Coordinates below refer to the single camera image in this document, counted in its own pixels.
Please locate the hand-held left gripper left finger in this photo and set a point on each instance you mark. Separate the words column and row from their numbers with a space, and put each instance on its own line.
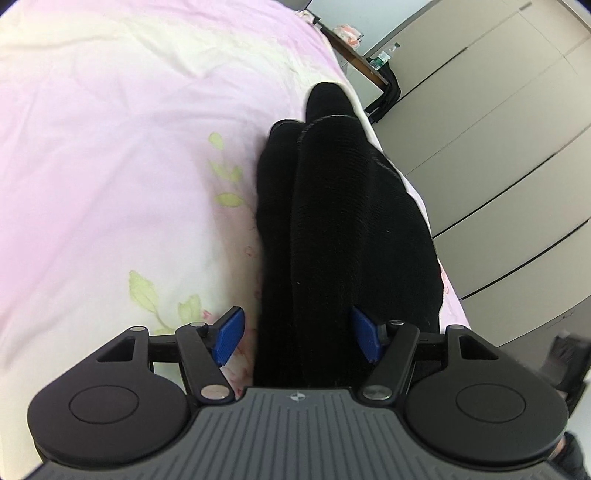
column 231, row 334

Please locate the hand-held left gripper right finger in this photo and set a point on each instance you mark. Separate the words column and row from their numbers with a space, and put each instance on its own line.
column 367, row 334

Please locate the black pants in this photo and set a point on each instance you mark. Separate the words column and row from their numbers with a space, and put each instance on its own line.
column 346, row 230

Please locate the dark grey object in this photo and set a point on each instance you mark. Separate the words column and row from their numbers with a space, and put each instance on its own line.
column 565, row 360

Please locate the pink floral bed sheet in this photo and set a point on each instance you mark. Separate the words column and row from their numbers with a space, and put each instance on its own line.
column 115, row 161

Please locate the black bag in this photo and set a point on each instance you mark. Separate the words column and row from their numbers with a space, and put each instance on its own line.
column 390, row 90

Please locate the beige wardrobe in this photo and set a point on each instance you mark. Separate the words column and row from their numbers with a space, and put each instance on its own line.
column 485, row 115

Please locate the green label plastic bottle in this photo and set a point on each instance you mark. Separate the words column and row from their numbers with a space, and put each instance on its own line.
column 379, row 60

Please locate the wooden table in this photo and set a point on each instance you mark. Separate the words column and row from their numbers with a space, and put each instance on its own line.
column 355, row 57

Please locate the pink packet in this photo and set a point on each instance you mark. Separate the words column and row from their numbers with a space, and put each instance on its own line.
column 348, row 33

